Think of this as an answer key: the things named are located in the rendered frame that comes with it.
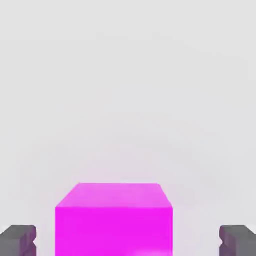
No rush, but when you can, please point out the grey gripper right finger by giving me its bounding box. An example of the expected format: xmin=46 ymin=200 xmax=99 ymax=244
xmin=219 ymin=224 xmax=256 ymax=256

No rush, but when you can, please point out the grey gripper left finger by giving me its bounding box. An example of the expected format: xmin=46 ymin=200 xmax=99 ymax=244
xmin=0 ymin=224 xmax=38 ymax=256

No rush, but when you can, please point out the small magenta cube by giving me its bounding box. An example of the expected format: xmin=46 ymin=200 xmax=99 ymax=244
xmin=55 ymin=182 xmax=174 ymax=256

